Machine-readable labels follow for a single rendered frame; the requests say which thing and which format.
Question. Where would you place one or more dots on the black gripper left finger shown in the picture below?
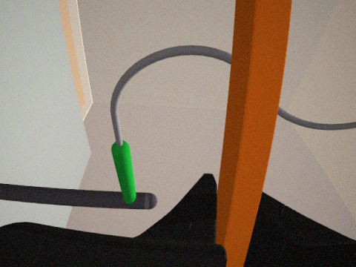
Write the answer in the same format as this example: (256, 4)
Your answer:
(185, 237)

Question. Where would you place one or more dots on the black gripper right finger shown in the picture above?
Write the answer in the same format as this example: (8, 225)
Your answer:
(282, 237)

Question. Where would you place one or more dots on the orange handle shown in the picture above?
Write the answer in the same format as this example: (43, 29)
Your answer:
(261, 29)

